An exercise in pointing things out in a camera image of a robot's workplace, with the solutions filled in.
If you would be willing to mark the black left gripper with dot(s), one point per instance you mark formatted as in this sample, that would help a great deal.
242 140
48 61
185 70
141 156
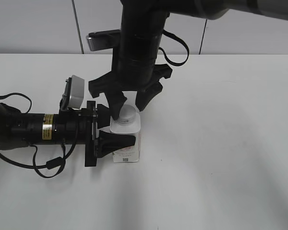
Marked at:
81 124

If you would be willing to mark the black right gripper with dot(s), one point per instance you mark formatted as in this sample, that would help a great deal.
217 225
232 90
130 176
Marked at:
129 75

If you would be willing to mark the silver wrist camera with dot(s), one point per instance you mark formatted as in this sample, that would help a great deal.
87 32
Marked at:
73 94
103 40

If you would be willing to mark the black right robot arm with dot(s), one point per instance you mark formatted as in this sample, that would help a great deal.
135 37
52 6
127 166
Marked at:
136 44

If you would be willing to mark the white yili changqing bottle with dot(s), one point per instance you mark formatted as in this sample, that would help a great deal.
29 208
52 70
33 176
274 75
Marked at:
129 132

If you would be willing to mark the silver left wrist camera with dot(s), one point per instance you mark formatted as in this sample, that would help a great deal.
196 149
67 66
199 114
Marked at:
73 94

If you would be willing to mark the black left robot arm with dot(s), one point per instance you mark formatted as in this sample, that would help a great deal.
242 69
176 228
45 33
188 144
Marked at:
21 130

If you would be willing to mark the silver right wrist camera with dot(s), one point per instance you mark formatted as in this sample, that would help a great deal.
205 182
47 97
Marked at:
103 40

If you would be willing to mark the white round bottle cap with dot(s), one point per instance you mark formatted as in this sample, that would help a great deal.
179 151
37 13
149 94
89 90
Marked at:
127 115

